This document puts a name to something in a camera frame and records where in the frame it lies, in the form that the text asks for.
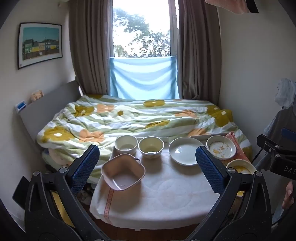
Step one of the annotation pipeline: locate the grey bed headboard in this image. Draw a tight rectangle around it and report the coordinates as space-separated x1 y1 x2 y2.
16 80 84 167

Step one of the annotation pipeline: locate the pink cloth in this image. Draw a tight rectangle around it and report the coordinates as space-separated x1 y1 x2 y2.
205 0 250 14

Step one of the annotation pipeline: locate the yellow rimmed plate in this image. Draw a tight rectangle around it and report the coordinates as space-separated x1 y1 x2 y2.
225 159 257 175

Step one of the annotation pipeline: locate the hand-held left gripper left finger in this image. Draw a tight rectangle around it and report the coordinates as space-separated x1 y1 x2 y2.
24 144 100 241

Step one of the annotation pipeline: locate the light blue cloth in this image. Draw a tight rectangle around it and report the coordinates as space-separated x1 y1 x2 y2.
109 56 180 99

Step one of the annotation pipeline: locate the white plate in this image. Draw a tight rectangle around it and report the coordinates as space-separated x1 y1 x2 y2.
169 137 205 166

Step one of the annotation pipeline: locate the window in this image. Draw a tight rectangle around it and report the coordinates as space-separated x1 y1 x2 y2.
112 0 180 58

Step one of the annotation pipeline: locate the cream bowl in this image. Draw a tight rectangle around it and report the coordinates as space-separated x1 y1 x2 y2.
138 137 164 159

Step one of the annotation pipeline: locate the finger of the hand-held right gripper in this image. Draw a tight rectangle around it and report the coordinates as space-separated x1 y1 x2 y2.
256 134 296 159
281 127 296 140

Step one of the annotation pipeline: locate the white tablecloth with orange border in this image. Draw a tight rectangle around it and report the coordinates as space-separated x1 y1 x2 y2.
90 131 253 231

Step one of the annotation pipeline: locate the framed wall picture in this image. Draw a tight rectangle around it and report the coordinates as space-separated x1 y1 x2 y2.
17 22 62 70

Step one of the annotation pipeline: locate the white plastic bag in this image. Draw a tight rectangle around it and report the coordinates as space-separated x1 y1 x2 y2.
275 78 296 108

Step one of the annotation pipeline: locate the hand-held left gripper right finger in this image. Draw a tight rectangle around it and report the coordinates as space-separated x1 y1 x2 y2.
187 146 272 241

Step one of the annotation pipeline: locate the grey hanging garment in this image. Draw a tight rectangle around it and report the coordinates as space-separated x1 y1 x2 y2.
254 107 296 172

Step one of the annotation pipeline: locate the floral blanket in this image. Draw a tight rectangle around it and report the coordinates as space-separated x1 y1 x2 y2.
36 94 253 183

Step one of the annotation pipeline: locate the small plush toy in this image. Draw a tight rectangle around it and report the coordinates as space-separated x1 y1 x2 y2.
31 90 44 101

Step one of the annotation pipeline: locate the brown curtain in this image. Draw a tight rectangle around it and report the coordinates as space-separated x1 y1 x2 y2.
69 0 114 95
177 0 223 109

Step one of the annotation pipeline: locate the blue and white packet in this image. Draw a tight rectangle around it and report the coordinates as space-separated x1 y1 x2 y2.
15 100 28 113

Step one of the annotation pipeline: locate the white bowl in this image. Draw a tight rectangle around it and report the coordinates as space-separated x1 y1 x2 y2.
114 135 138 156

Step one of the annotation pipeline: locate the duck print plate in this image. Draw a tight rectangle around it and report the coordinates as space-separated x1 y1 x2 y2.
206 136 237 160

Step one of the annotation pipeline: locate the pink square bowl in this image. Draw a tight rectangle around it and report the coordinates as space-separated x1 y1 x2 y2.
101 155 146 191

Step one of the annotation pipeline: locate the yellow box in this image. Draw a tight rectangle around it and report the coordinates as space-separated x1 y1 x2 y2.
50 190 75 230

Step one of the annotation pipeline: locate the person's right hand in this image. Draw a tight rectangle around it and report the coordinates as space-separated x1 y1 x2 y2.
282 181 296 209

